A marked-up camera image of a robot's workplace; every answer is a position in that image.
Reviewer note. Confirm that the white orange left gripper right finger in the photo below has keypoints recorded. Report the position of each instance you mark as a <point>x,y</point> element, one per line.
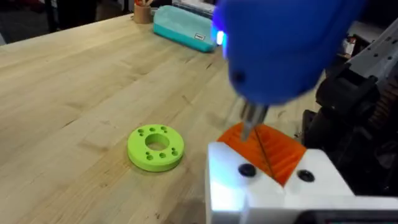
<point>320,174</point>

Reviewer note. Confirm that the grey flat box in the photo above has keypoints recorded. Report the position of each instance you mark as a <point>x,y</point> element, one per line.
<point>194,7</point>

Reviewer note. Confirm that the blue electric screwdriver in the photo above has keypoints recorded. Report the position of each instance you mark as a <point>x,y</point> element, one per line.
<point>273,46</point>

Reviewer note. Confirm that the teal zip bag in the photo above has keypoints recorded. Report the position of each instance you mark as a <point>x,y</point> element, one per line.
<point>183,28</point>

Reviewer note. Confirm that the wooden cup with pencils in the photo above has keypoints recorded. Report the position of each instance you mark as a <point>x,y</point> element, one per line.
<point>142,12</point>

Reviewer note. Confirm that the black and grey right gripper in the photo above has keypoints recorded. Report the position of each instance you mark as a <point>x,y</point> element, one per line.
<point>348,130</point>

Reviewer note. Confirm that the white orange left gripper left finger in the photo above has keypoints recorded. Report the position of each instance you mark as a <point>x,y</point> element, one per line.
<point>227,174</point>

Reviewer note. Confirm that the green disc with holes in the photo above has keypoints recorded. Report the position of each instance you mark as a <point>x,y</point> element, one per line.
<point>155,147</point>

